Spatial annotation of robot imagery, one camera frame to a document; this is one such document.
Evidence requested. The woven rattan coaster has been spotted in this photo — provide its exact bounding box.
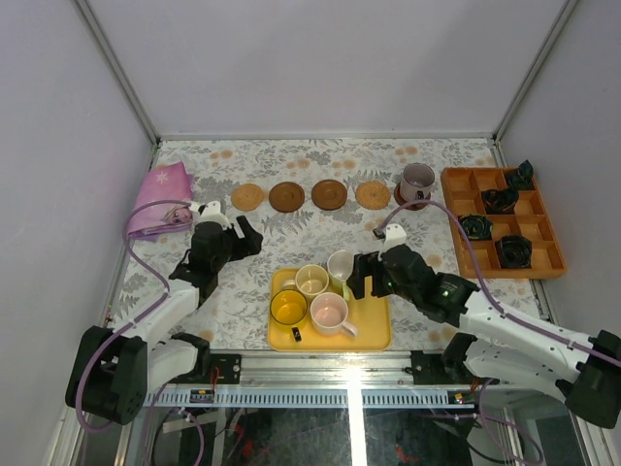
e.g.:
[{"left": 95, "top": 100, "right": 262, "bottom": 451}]
[
  {"left": 355, "top": 181, "right": 391, "bottom": 211},
  {"left": 231, "top": 183, "right": 265, "bottom": 212}
]

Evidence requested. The pink folded cartoon cloth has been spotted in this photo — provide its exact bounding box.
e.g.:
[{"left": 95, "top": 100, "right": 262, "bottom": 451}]
[{"left": 127, "top": 162, "right": 193, "bottom": 241}]

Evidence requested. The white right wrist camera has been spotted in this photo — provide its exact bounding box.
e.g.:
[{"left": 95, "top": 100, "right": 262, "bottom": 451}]
[{"left": 374, "top": 223, "right": 407, "bottom": 249}]

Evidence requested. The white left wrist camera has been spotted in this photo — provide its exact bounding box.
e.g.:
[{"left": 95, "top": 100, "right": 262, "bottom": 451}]
[{"left": 188, "top": 201, "right": 232, "bottom": 230}]

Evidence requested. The black rolled fabric bundle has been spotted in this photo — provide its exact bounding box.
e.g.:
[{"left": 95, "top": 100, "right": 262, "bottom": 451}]
[
  {"left": 495, "top": 235, "right": 533, "bottom": 269},
  {"left": 505, "top": 160, "right": 535, "bottom": 190},
  {"left": 459, "top": 214, "right": 493, "bottom": 241},
  {"left": 481, "top": 187, "right": 519, "bottom": 216}
]

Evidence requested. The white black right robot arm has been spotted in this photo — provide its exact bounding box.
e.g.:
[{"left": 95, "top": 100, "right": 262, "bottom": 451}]
[{"left": 347, "top": 224, "right": 620, "bottom": 429}]

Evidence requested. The pink ceramic mug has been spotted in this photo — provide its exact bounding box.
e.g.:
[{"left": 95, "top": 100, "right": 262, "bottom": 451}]
[{"left": 310, "top": 292, "right": 358, "bottom": 337}]

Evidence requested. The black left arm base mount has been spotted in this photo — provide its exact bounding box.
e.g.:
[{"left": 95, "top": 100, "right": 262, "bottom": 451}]
[{"left": 190, "top": 349, "right": 243, "bottom": 386}]

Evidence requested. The purple grey mug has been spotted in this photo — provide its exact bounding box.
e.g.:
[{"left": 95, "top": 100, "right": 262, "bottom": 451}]
[{"left": 399, "top": 163, "right": 436, "bottom": 201}]

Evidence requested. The cream beige mug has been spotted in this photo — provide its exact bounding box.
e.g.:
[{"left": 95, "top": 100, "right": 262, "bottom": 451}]
[{"left": 280, "top": 264, "right": 329, "bottom": 300}]

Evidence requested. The orange compartment organizer box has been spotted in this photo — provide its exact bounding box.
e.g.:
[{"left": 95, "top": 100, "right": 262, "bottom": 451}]
[{"left": 441, "top": 167, "right": 567, "bottom": 280}]

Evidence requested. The white mug green handle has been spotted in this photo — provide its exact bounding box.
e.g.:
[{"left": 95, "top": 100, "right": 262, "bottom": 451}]
[{"left": 327, "top": 250, "right": 354, "bottom": 301}]

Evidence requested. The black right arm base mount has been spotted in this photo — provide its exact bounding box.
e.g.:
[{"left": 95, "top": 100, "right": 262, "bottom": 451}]
[{"left": 403, "top": 342, "right": 473, "bottom": 385}]

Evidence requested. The yellow plastic tray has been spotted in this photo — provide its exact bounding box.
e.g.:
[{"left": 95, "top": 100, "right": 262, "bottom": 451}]
[{"left": 267, "top": 277, "right": 392, "bottom": 352}]

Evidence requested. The yellow glass mug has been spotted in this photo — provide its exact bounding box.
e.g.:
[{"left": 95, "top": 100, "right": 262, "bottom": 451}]
[{"left": 270, "top": 289, "right": 309, "bottom": 343}]

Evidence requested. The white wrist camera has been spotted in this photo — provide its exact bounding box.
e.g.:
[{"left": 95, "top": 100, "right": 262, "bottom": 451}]
[
  {"left": 374, "top": 223, "right": 407, "bottom": 249},
  {"left": 188, "top": 201, "right": 232, "bottom": 230}
]

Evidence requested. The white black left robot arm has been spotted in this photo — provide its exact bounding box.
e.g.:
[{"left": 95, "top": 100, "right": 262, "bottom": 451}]
[{"left": 65, "top": 216, "right": 263, "bottom": 425}]

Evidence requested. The brown wooden coaster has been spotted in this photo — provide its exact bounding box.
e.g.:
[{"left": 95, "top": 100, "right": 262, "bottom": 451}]
[
  {"left": 393, "top": 183, "right": 432, "bottom": 211},
  {"left": 311, "top": 180, "right": 347, "bottom": 211},
  {"left": 269, "top": 182, "right": 305, "bottom": 213}
]

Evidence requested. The aluminium front frame rail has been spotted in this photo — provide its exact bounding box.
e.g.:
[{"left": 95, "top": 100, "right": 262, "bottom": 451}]
[{"left": 145, "top": 348, "right": 594, "bottom": 388}]

